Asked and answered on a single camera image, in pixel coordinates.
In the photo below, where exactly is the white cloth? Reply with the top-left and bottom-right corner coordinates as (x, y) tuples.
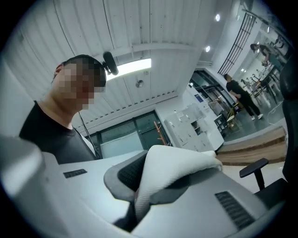
(135, 145), (224, 221)

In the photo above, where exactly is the white locker wall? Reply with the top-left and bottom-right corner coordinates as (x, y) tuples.
(172, 103), (226, 153)

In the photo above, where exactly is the wooden step platform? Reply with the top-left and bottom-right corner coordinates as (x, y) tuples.
(215, 125), (287, 166)

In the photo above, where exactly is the white shoulder strap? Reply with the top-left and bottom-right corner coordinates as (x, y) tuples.
(79, 132), (96, 156)

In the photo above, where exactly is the dark work table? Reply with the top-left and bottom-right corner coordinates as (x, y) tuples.
(241, 62), (286, 105)

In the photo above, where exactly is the wooden coat rack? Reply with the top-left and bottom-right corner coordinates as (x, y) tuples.
(153, 120), (169, 147)

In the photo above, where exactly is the black framed glass door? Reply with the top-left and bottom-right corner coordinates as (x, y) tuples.
(189, 69), (239, 114)

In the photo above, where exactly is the dark framed window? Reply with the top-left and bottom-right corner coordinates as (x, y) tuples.
(88, 110), (174, 160)

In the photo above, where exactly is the black head camera cable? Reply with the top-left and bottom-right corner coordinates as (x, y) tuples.
(78, 111), (103, 160)

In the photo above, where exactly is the person's black t-shirt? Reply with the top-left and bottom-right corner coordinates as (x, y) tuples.
(19, 100), (97, 165)

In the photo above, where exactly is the long ceiling tube light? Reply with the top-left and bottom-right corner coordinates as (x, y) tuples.
(105, 58), (152, 82)

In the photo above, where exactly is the black head-mounted camera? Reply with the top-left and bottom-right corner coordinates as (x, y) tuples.
(102, 51), (119, 76)

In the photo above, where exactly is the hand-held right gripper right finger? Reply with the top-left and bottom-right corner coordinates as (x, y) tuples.
(133, 166), (267, 238)

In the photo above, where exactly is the black balcony railing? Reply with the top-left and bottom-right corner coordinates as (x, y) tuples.
(217, 11), (258, 75)

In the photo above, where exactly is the person's head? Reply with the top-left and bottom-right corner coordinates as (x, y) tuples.
(41, 54), (107, 131)

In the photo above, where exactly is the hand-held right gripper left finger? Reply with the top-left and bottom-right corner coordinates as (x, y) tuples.
(59, 150), (149, 225)

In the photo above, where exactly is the black mesh office chair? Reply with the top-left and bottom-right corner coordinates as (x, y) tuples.
(239, 52), (298, 210)

